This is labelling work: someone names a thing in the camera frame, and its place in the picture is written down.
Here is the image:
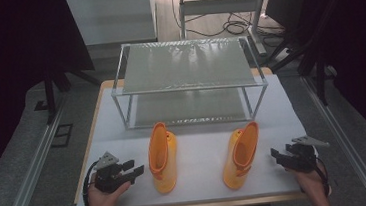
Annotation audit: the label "yellow rain boot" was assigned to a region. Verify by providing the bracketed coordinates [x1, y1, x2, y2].
[145, 120, 183, 196]
[217, 119, 266, 192]

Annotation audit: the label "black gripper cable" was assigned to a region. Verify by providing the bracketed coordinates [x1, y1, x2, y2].
[313, 156, 331, 194]
[79, 160, 104, 206]

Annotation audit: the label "dark monitor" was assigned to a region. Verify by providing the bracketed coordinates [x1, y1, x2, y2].
[263, 0, 312, 27]

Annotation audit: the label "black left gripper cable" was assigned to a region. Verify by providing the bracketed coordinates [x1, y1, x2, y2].
[79, 160, 104, 206]

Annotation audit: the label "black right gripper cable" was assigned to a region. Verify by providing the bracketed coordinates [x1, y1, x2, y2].
[313, 156, 331, 194]

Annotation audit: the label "person's right hand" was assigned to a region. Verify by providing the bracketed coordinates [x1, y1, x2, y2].
[285, 152, 332, 202]

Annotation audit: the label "white table mat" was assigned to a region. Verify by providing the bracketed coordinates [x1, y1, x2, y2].
[65, 70, 313, 206]

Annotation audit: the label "black floor bracket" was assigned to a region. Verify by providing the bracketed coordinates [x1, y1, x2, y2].
[32, 99, 51, 112]
[48, 123, 75, 150]

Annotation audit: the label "grey metal desk frame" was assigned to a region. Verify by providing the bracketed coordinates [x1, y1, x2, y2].
[177, 0, 275, 63]

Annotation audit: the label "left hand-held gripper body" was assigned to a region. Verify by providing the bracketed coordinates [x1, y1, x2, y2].
[90, 150, 127, 196]

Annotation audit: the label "aluminium floor rail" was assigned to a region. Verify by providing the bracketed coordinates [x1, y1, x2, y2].
[0, 92, 78, 206]
[301, 70, 366, 206]

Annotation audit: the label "person's left hand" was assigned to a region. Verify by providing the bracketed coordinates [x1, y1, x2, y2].
[85, 170, 134, 206]

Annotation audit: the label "two-tier metal shoe rack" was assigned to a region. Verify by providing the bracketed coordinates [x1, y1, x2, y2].
[106, 31, 272, 134]

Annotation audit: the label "white cabinet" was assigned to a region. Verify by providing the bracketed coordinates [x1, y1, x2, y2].
[65, 0, 160, 49]

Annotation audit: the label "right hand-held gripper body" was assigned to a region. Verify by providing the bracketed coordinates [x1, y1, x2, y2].
[284, 132, 333, 176]

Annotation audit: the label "black stand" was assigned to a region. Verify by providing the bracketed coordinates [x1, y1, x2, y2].
[261, 0, 341, 111]
[39, 46, 104, 127]

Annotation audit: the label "black floor cables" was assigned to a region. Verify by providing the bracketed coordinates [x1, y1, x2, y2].
[171, 0, 288, 55]

